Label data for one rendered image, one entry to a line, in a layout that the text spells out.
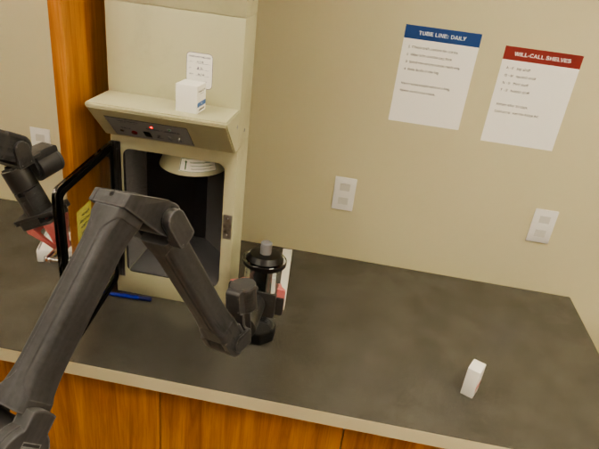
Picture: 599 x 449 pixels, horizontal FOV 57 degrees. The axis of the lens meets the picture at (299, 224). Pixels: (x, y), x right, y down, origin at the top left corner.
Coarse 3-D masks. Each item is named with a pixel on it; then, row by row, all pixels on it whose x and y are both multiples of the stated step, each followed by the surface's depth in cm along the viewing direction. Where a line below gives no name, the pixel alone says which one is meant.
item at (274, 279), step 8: (248, 264) 132; (248, 272) 134; (256, 272) 133; (280, 272) 135; (256, 280) 133; (264, 280) 133; (272, 280) 134; (280, 280) 137; (264, 288) 134; (272, 288) 135; (264, 320) 138; (272, 320) 140; (264, 328) 139; (272, 328) 142
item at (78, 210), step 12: (108, 144) 131; (96, 168) 126; (108, 168) 133; (84, 180) 120; (96, 180) 127; (108, 180) 134; (72, 192) 115; (84, 192) 121; (72, 204) 116; (84, 204) 122; (72, 216) 116; (84, 216) 123; (72, 228) 117; (84, 228) 123; (72, 240) 118; (60, 252) 113; (72, 252) 119; (60, 264) 114; (60, 276) 116
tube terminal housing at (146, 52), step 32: (128, 32) 123; (160, 32) 122; (192, 32) 121; (224, 32) 120; (128, 64) 126; (160, 64) 125; (224, 64) 123; (160, 96) 128; (224, 96) 126; (224, 160) 133; (224, 192) 137; (224, 256) 145; (128, 288) 155; (160, 288) 153; (224, 288) 150
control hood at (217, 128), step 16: (96, 96) 124; (112, 96) 125; (128, 96) 126; (144, 96) 128; (96, 112) 122; (112, 112) 120; (128, 112) 119; (144, 112) 118; (160, 112) 118; (176, 112) 120; (208, 112) 122; (224, 112) 124; (112, 128) 129; (192, 128) 121; (208, 128) 119; (224, 128) 118; (208, 144) 127; (224, 144) 126
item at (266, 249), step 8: (264, 240) 135; (256, 248) 137; (264, 248) 133; (272, 248) 138; (248, 256) 134; (256, 256) 133; (264, 256) 134; (272, 256) 134; (280, 256) 135; (256, 264) 132; (264, 264) 132; (272, 264) 132; (280, 264) 134
